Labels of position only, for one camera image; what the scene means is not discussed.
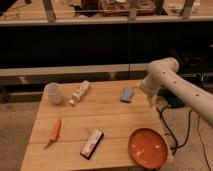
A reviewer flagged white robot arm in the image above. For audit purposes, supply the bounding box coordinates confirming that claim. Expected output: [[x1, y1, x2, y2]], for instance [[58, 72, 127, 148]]
[[138, 57, 213, 127]]

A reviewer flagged black white red box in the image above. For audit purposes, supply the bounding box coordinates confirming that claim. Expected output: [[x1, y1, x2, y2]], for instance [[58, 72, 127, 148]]
[[80, 129, 104, 159]]

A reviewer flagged orange carrot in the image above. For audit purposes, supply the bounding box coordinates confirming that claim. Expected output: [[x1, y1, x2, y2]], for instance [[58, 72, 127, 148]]
[[45, 118, 62, 148]]

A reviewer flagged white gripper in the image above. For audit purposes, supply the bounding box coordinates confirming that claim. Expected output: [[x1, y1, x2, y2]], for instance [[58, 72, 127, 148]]
[[137, 76, 160, 108]]

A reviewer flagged black equipment box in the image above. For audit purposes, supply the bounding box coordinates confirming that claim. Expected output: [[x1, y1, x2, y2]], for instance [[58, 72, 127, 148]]
[[169, 47, 213, 73]]

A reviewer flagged translucent plastic cup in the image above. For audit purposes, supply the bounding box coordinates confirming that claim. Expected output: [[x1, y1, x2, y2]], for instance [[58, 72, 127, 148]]
[[44, 83, 62, 105]]

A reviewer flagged blue sponge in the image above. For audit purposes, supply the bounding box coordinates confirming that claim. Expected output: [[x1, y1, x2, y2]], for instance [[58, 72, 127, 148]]
[[120, 87, 134, 103]]

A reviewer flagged black power adapter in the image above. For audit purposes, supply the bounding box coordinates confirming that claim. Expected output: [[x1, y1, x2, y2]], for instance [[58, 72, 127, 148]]
[[166, 95, 184, 108]]

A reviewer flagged white tube bottle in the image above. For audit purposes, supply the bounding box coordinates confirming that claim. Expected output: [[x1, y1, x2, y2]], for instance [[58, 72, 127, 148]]
[[69, 80, 91, 106]]

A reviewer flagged orange plate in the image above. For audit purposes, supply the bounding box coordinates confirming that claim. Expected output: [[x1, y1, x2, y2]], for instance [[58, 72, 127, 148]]
[[128, 128, 168, 169]]

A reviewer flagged black hanging cable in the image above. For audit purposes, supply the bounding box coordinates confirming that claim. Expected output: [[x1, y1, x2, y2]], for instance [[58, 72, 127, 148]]
[[127, 19, 132, 80]]

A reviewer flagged black power cable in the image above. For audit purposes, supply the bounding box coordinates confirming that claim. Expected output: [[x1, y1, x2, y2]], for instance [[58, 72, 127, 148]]
[[156, 99, 212, 171]]

